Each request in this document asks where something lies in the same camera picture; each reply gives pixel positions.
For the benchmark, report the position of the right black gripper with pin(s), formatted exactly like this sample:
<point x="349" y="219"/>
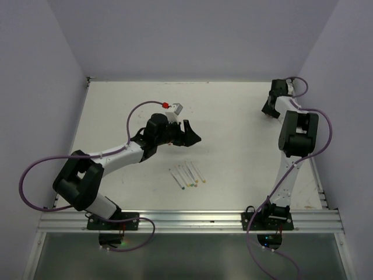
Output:
<point x="267" y="109"/>

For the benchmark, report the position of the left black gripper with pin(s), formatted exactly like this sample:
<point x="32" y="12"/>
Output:
<point x="186" y="139"/>

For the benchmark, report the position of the light green cap marker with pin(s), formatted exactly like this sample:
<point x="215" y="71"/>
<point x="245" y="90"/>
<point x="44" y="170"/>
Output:
<point x="186" y="176"/>

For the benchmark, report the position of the teal green marker pen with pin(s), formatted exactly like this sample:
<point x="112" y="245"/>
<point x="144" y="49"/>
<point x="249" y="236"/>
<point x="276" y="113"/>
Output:
<point x="176" y="180"/>

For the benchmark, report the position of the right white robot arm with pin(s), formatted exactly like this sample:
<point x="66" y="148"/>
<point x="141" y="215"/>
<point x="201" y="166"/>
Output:
<point x="297" y="140"/>

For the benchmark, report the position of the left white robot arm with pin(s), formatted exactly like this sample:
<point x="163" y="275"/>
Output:
<point x="79" y="180"/>

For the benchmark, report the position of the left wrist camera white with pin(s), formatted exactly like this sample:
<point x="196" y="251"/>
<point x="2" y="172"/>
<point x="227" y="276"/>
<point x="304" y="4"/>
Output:
<point x="173" y="112"/>

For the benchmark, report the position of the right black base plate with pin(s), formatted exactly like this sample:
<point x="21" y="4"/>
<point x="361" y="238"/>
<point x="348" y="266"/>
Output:
<point x="265" y="224"/>

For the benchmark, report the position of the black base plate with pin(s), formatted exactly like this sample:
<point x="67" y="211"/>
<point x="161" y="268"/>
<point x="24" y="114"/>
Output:
<point x="265" y="224"/>
<point x="128" y="221"/>

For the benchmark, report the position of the aluminium rail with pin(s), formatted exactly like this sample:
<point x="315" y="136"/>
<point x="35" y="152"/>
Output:
<point x="299" y="221"/>

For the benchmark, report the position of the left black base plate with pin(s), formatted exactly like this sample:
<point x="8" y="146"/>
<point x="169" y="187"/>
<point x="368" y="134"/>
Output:
<point x="128" y="221"/>

